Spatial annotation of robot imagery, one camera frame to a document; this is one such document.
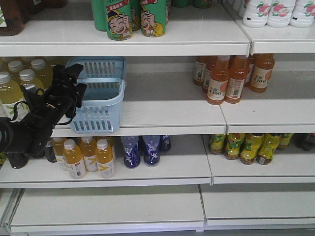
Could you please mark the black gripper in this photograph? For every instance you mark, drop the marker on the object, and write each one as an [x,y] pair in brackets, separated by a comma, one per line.
[63,97]

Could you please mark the light blue plastic basket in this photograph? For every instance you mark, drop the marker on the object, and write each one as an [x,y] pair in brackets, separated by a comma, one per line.
[102,103]

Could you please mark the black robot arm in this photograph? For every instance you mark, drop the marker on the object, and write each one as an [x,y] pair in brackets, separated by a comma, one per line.
[19,140]

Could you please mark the pale green drink bottle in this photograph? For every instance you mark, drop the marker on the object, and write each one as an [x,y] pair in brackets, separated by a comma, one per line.
[31,82]
[43,72]
[10,94]
[15,67]

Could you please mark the white top shelf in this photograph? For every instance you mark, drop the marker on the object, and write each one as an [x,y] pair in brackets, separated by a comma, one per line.
[218,30]

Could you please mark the orange vitamin drink bottle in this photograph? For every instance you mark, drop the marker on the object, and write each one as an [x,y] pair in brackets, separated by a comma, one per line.
[105,159]
[58,147]
[74,159]
[88,146]

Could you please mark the green cartoon tea bottle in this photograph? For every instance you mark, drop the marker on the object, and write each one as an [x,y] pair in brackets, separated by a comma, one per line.
[118,18]
[153,17]

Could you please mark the dark tea bottle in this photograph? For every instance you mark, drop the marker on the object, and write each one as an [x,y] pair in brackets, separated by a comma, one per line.
[49,151]

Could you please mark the white upper middle shelf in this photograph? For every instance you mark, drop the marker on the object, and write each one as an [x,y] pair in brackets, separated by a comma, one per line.
[169,103]

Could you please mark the brown tea bottle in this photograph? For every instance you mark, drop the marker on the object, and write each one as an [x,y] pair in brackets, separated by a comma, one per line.
[14,14]

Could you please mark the blue sports drink bottle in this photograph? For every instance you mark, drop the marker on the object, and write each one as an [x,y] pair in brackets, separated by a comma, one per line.
[164,143]
[131,152]
[151,156]

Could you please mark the white lower middle shelf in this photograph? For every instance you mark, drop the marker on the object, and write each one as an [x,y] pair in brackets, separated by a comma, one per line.
[292,165]

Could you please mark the orange C100 juice bottle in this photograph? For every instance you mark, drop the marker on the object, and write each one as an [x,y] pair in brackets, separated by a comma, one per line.
[237,75]
[218,81]
[262,72]

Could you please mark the yellow iced tea bottle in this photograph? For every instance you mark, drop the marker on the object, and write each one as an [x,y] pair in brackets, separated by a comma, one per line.
[265,153]
[285,141]
[253,142]
[233,145]
[216,143]

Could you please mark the white peach drink bottle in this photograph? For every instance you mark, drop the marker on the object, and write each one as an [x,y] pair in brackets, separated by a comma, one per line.
[303,14]
[256,13]
[280,13]

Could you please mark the plastic cola bottle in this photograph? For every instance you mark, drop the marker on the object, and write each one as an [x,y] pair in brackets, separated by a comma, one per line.
[305,141]

